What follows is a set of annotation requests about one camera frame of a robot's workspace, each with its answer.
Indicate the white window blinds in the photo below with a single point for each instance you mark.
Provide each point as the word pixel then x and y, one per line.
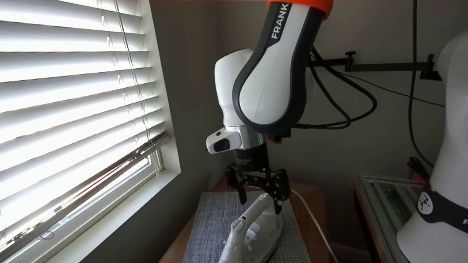
pixel 73 107

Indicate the wooden side table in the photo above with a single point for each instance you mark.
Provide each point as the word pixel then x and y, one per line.
pixel 312 195

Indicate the aluminium rail frame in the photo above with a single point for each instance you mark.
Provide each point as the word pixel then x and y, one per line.
pixel 388 205

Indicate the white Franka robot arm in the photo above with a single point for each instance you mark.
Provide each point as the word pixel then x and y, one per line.
pixel 272 78

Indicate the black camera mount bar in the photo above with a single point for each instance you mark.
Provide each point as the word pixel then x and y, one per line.
pixel 380 66

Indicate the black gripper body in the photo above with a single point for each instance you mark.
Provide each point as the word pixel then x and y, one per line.
pixel 250 163

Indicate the grey grid mat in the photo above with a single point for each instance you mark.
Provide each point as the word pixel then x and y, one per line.
pixel 209 228

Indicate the white pressing iron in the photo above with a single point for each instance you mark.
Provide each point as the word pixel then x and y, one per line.
pixel 256 234

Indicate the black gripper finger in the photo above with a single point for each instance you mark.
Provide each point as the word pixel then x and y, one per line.
pixel 280 188
pixel 236 180

